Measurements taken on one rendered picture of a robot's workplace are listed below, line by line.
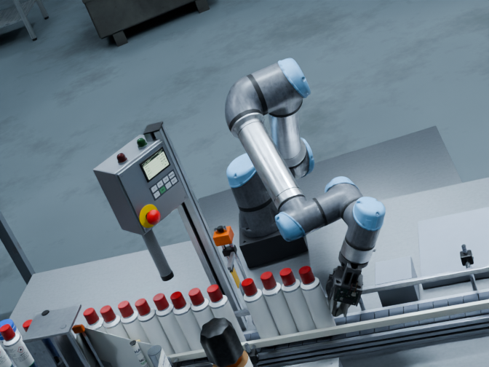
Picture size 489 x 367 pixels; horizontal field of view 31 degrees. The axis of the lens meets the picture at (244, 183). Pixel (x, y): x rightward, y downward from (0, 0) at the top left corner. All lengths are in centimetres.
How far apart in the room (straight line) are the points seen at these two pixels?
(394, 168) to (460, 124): 192
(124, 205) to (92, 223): 311
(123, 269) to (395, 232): 95
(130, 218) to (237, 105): 40
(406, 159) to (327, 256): 54
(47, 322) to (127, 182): 45
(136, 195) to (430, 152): 122
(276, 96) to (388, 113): 294
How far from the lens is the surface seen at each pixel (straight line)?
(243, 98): 231
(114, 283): 302
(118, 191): 219
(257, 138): 225
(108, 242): 505
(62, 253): 518
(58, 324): 236
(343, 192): 216
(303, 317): 231
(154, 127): 224
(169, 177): 225
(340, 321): 237
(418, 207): 279
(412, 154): 308
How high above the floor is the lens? 235
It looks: 28 degrees down
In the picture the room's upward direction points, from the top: 22 degrees counter-clockwise
